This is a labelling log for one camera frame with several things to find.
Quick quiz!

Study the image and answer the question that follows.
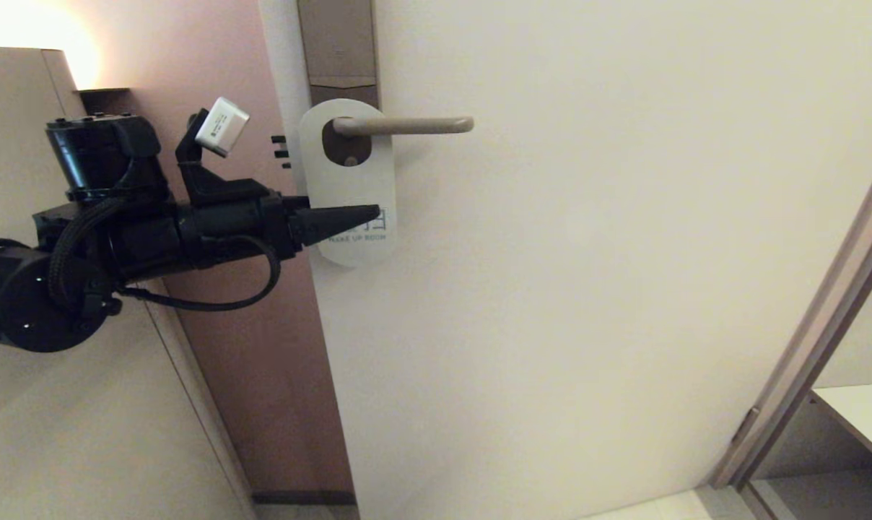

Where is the beige metal door handle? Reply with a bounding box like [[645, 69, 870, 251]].
[[332, 116, 474, 137]]

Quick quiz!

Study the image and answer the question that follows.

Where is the brown door lock plate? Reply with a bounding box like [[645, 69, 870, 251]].
[[296, 0, 380, 167]]

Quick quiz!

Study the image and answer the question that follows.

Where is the black left camera bracket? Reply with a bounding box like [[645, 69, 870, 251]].
[[175, 108, 271, 207]]

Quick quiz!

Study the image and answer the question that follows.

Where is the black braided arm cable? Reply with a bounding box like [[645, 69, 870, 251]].
[[48, 194, 130, 315]]

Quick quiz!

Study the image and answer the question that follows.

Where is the beige closet shelf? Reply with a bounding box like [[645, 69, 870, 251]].
[[810, 383, 872, 479]]

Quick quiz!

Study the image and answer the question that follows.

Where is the black left camera cable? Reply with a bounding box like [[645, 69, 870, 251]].
[[115, 235, 282, 313]]

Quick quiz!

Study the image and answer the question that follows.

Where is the white and blue door hanger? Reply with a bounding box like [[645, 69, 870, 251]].
[[298, 98, 398, 269]]

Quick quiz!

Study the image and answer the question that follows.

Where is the dark baseboard strip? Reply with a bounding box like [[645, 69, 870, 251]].
[[251, 491, 357, 507]]

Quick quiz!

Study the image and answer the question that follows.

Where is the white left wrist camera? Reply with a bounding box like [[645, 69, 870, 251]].
[[194, 96, 250, 158]]

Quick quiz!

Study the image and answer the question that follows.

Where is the dark wall lamp bracket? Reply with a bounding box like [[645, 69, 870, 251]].
[[79, 87, 131, 116]]

